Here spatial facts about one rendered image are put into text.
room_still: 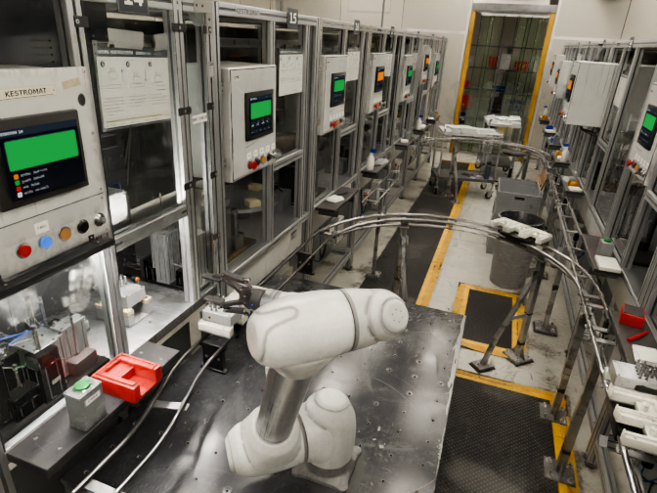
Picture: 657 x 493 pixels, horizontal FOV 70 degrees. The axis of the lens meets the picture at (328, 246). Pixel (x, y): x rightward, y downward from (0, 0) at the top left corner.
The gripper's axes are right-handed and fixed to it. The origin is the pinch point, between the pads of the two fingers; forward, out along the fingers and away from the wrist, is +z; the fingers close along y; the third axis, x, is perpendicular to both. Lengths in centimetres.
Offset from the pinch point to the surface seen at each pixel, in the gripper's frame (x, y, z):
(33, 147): 42, 54, 18
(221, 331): -10.7, -25.3, 3.8
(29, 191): 45, 44, 18
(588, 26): -827, 119, -188
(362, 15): -826, 121, 199
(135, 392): 36.4, -17.6, 3.4
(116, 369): 30.4, -17.3, 15.5
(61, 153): 35, 51, 18
